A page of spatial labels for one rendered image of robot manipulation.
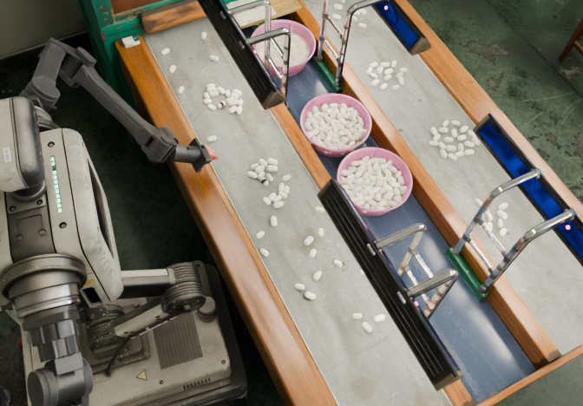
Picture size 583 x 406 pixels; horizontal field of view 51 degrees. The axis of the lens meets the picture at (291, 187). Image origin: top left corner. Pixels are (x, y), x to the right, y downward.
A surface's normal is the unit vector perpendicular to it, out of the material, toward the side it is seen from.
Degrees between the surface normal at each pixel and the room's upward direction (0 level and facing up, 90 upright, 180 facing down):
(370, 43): 0
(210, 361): 1
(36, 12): 90
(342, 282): 0
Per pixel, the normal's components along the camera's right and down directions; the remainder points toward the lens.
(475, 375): 0.05, -0.53
